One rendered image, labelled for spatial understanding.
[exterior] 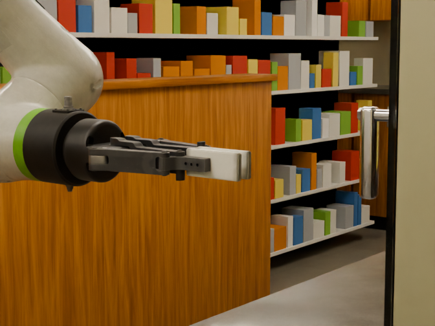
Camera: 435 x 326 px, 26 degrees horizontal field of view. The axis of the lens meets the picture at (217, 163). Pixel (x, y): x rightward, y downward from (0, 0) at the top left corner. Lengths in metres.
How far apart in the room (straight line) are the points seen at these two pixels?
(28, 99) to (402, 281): 0.58
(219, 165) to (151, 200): 2.60
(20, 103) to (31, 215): 1.96
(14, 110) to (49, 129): 0.08
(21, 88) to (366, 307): 0.52
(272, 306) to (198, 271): 2.69
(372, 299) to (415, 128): 0.45
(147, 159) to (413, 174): 0.31
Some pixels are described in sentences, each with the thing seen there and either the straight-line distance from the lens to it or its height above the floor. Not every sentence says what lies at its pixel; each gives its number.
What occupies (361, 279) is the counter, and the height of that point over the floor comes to 0.94.
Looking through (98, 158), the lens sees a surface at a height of 1.14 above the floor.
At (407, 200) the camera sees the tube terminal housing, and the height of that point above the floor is 1.13.
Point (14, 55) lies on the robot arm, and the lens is 1.28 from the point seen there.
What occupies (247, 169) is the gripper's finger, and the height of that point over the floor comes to 1.13.
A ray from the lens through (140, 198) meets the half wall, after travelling 3.55.
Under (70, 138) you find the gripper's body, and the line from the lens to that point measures 1.12.
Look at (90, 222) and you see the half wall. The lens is 3.37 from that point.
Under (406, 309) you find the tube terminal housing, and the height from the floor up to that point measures 1.03.
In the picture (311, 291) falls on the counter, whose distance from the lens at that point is 1.28.
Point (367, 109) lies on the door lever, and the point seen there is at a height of 1.21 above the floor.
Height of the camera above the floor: 1.27
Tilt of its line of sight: 7 degrees down
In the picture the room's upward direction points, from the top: straight up
